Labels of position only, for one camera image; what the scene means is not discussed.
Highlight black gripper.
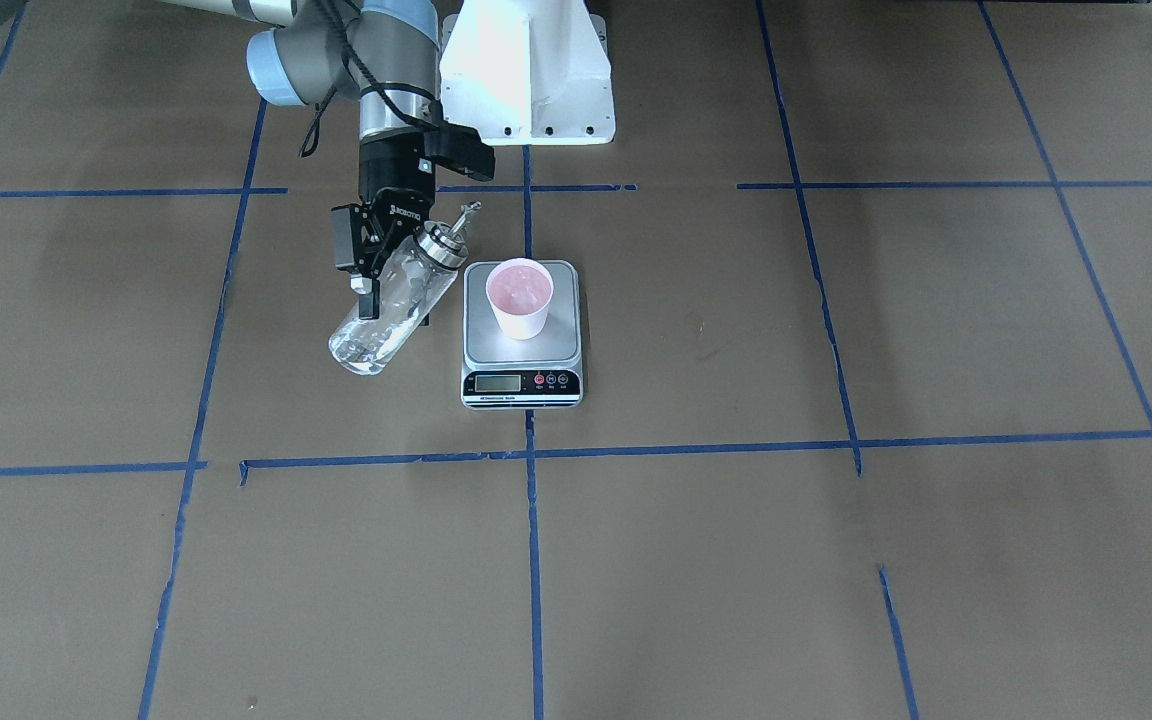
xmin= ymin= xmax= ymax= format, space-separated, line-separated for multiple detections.
xmin=332 ymin=135 xmax=435 ymax=327

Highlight clear glass sauce bottle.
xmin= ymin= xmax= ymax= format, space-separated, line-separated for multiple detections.
xmin=328 ymin=200 xmax=483 ymax=376

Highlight pink paper cup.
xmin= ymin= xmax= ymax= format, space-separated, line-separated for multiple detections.
xmin=485 ymin=258 xmax=556 ymax=341

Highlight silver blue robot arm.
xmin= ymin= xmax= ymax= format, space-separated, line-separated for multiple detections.
xmin=0 ymin=1 xmax=494 ymax=329

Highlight silver digital kitchen scale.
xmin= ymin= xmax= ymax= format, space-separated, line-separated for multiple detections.
xmin=460 ymin=260 xmax=585 ymax=410

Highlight brown paper table cover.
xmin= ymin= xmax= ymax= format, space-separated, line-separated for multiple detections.
xmin=0 ymin=1 xmax=1152 ymax=719

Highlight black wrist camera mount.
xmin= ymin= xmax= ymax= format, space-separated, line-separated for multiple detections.
xmin=422 ymin=123 xmax=497 ymax=182

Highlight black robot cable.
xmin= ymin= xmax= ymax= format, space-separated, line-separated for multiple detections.
xmin=300 ymin=0 xmax=437 ymax=158

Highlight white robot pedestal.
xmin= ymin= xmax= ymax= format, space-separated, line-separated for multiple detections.
xmin=439 ymin=1 xmax=617 ymax=146

